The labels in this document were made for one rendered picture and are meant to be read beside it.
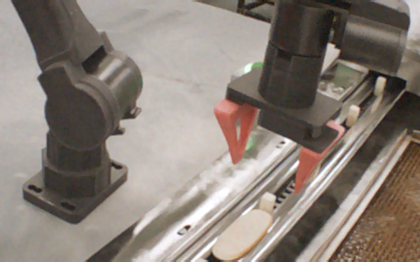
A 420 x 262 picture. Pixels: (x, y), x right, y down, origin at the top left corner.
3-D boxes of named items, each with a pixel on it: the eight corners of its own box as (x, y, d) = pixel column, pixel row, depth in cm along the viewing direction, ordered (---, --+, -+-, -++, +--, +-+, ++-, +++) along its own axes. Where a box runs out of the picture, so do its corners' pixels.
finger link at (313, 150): (272, 158, 70) (290, 84, 65) (329, 185, 67) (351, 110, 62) (241, 186, 64) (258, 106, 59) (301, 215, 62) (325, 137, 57)
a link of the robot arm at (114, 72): (69, 123, 74) (49, 145, 70) (72, 46, 69) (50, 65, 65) (139, 143, 73) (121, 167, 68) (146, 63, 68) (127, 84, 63)
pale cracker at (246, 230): (250, 206, 72) (252, 199, 71) (279, 220, 70) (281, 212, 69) (202, 252, 64) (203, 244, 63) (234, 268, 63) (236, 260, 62)
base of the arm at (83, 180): (76, 152, 81) (19, 196, 71) (77, 99, 77) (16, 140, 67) (130, 177, 78) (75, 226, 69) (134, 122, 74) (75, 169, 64)
